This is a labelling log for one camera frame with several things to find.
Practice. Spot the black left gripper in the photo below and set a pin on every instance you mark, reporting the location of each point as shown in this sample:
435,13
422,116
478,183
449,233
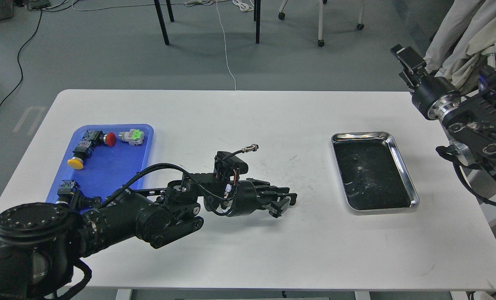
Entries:
246,199

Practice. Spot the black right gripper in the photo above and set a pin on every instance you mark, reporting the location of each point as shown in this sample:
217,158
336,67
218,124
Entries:
433,97

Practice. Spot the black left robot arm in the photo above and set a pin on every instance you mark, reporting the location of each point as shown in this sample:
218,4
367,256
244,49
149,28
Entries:
42,245

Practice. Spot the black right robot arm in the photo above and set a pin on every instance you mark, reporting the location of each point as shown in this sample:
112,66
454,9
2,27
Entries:
470,121

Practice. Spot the silver metal tray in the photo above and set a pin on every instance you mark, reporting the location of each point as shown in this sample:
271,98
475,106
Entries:
379,181

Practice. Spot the blue plastic tray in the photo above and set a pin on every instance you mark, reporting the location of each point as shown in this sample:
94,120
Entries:
109,167

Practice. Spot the white chair with beige cloth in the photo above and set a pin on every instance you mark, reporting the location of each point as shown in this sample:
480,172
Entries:
460,71

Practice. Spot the person legs with sneakers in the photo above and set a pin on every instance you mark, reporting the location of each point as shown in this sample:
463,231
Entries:
464,19

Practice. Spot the white rolling chair base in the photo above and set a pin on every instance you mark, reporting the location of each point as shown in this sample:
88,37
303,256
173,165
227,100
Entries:
321,4

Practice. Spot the green grey connector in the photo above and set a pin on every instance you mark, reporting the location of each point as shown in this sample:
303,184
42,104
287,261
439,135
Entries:
133,137

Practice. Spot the black chair legs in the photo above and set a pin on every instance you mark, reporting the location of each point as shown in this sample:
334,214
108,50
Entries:
199,21

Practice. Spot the red push button switch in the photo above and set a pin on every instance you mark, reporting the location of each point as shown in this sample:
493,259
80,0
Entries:
98,137

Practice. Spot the yellow push button switch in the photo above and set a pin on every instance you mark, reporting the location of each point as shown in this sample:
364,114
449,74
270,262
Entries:
82,151

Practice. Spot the green push button switch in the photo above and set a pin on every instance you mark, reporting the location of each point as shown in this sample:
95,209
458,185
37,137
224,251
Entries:
70,194

